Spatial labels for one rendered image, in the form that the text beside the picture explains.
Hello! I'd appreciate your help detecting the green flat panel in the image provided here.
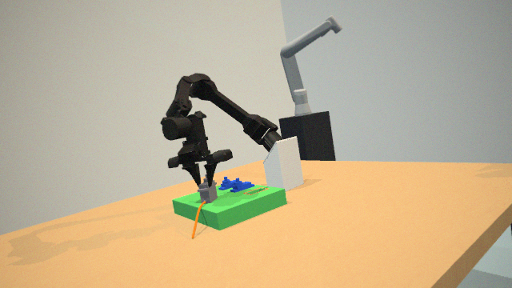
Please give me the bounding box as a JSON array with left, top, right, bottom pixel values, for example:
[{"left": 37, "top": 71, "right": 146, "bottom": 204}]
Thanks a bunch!
[{"left": 172, "top": 176, "right": 287, "bottom": 230}]

